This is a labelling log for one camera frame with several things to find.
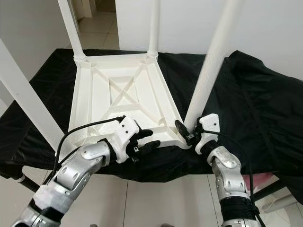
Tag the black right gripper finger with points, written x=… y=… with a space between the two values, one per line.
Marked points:
x=182 y=128

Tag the white plastic table leg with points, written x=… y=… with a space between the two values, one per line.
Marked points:
x=154 y=26
x=26 y=94
x=213 y=61
x=71 y=26

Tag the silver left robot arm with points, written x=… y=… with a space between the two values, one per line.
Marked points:
x=71 y=175

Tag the black table cloth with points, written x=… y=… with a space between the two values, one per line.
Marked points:
x=265 y=109

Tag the pink cushion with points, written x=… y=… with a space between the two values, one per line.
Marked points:
x=260 y=178

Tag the white plastic pipe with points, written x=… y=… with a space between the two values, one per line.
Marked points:
x=280 y=204

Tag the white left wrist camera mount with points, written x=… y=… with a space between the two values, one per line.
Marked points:
x=125 y=132

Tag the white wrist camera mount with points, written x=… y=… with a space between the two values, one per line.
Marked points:
x=125 y=132
x=209 y=124

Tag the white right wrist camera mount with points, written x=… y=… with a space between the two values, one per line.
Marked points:
x=209 y=124

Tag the white door frame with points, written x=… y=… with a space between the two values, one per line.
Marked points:
x=86 y=5

